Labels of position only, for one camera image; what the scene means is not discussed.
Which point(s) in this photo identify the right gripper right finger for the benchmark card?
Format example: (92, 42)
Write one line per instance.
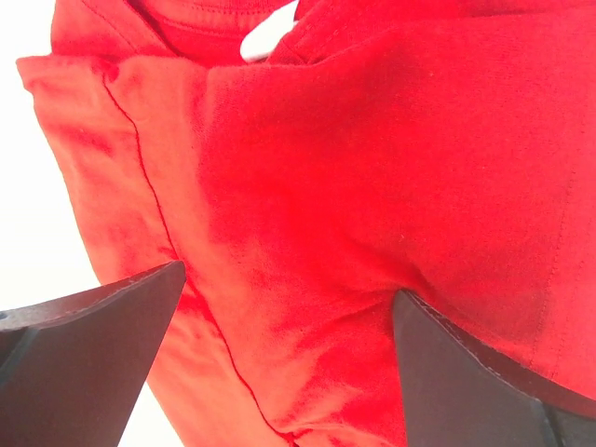
(459, 392)

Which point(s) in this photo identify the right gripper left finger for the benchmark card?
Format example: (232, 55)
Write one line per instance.
(72, 368)

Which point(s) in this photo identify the red t shirt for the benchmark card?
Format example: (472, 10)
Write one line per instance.
(442, 147)

